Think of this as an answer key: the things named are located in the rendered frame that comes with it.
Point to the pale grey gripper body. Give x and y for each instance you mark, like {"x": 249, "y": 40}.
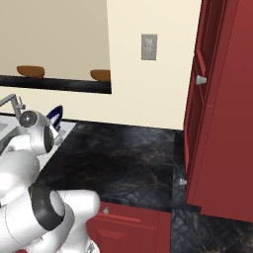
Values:
{"x": 59, "y": 136}

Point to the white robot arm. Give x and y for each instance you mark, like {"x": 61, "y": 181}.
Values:
{"x": 19, "y": 171}

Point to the grey sink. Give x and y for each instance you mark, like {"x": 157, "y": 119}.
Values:
{"x": 62, "y": 131}

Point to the dark blue bowl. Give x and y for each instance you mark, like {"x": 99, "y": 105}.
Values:
{"x": 54, "y": 115}

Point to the black counter ledge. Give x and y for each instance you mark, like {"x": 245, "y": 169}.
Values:
{"x": 56, "y": 84}

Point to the grey metal tap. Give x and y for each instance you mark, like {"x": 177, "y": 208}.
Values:
{"x": 13, "y": 100}

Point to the brown round stool seat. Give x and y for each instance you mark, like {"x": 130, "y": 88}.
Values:
{"x": 30, "y": 71}
{"x": 101, "y": 75}

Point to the grey drawer knob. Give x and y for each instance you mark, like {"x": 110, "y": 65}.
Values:
{"x": 106, "y": 210}

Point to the red drawer front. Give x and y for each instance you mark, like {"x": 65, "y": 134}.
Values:
{"x": 141, "y": 214}

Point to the red cupboard door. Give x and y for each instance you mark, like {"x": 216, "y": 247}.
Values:
{"x": 131, "y": 240}

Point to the grey cupboard knob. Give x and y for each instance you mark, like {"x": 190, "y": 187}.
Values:
{"x": 200, "y": 80}
{"x": 183, "y": 182}

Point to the tall red cupboard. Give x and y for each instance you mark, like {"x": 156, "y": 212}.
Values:
{"x": 227, "y": 131}

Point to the grey wall socket plate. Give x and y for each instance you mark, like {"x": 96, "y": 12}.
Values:
{"x": 149, "y": 47}

